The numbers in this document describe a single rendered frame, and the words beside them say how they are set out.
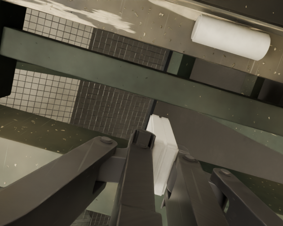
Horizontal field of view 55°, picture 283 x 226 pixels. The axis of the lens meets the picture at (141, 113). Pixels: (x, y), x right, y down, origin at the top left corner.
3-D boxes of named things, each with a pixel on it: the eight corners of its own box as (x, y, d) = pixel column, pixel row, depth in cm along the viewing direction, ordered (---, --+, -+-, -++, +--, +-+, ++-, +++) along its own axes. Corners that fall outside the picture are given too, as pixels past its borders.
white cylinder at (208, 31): (188, 41, 32) (253, 60, 32) (192, 40, 29) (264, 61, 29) (196, 15, 31) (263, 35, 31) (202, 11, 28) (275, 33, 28)
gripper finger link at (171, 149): (165, 145, 15) (179, 148, 15) (160, 115, 21) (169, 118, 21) (150, 193, 15) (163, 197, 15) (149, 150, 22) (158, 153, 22)
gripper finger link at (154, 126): (150, 193, 15) (137, 190, 15) (149, 150, 22) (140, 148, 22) (165, 145, 15) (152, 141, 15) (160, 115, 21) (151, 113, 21)
